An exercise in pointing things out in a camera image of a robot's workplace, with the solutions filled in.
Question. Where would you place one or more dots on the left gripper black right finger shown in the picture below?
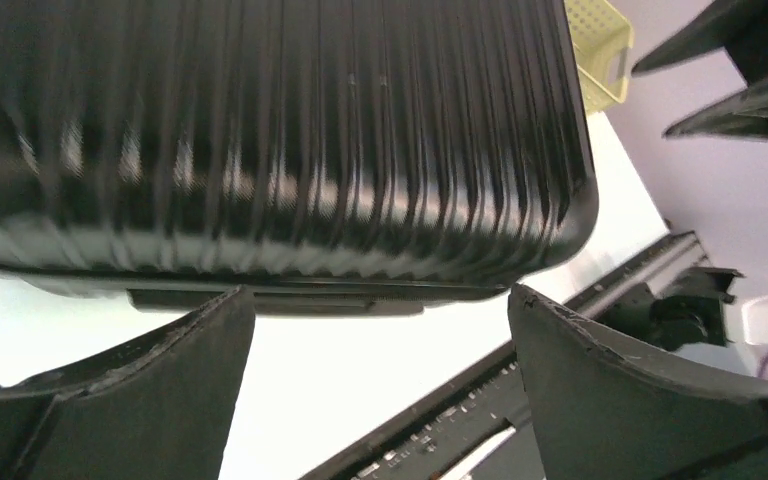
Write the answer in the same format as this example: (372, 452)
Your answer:
(608, 406)

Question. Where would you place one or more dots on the pale yellow perforated basket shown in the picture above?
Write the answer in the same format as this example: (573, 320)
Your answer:
(602, 39)

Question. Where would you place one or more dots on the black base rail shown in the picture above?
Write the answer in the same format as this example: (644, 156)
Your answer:
(667, 295)

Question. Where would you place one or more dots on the black ribbed hard-shell suitcase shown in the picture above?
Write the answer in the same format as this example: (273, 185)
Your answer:
(339, 154)

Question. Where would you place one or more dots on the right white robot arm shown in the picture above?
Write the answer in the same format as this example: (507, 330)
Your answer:
(748, 322)

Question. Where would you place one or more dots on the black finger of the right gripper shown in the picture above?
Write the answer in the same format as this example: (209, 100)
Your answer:
(741, 115)
(740, 28)

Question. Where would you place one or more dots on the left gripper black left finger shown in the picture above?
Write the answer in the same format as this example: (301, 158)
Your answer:
(159, 406)

